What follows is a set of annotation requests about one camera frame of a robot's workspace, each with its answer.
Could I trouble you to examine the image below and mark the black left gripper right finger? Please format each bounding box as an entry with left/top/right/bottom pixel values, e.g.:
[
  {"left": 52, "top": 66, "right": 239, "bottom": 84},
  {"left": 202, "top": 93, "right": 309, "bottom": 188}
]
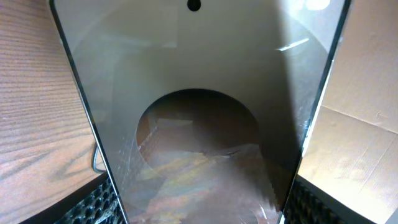
[{"left": 281, "top": 175, "right": 374, "bottom": 224}]

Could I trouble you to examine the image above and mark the gold Galaxy smartphone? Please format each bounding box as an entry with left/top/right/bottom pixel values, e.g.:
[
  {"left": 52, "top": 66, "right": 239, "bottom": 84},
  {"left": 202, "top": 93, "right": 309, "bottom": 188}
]
[{"left": 49, "top": 0, "right": 351, "bottom": 223}]

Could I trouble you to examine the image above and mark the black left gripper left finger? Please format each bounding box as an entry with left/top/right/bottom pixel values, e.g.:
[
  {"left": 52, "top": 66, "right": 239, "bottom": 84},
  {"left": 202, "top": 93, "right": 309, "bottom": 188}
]
[{"left": 22, "top": 174, "right": 126, "bottom": 224}]

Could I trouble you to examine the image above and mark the black USB charging cable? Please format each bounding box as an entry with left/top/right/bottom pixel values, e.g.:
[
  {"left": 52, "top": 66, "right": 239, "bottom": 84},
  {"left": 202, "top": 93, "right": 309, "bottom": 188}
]
[{"left": 91, "top": 143, "right": 107, "bottom": 174}]

